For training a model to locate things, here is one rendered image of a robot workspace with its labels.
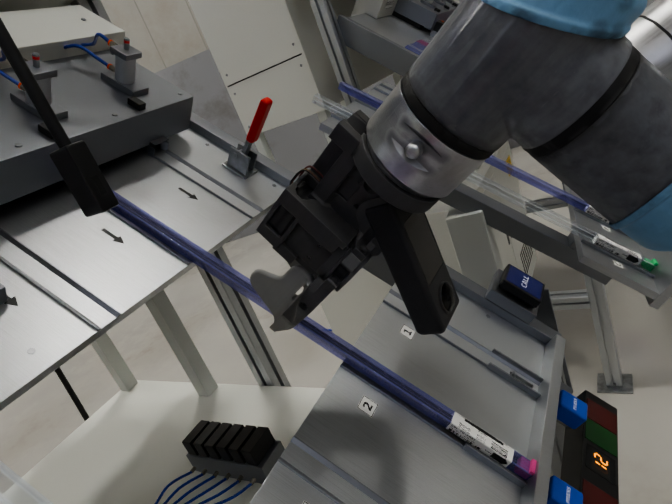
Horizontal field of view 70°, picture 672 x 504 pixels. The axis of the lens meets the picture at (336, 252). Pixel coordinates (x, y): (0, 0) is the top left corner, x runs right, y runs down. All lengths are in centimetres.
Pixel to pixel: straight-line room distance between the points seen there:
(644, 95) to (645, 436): 128
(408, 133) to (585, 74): 10
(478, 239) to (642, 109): 54
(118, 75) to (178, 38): 384
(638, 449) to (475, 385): 100
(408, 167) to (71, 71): 46
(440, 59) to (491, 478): 35
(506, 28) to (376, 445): 32
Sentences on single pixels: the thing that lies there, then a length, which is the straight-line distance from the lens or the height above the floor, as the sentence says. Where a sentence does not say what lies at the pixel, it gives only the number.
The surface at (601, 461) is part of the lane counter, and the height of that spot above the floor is 66.
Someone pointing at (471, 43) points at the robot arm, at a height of 108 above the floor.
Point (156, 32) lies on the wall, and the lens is 454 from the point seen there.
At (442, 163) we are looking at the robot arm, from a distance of 30.
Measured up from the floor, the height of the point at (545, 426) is 73.
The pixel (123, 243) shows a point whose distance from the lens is 51.
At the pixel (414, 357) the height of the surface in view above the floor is 81.
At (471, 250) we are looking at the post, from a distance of 82.
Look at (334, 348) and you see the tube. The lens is 46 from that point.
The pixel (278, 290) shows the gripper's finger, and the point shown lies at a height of 95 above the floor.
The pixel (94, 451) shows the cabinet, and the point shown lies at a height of 62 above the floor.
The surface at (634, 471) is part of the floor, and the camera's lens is 145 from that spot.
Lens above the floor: 110
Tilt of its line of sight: 20 degrees down
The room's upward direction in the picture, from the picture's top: 22 degrees counter-clockwise
